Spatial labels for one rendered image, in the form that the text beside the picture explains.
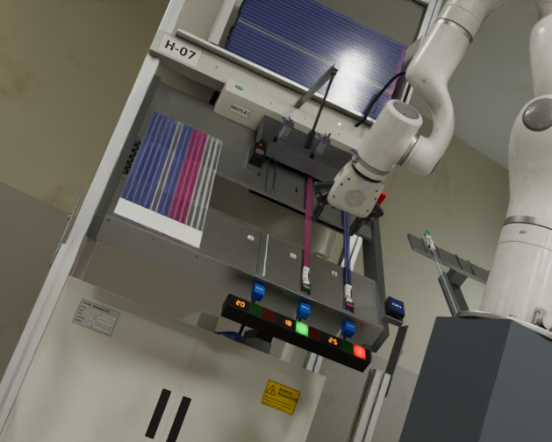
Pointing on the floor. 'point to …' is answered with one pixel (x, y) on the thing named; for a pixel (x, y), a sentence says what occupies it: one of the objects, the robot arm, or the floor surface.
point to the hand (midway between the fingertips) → (334, 222)
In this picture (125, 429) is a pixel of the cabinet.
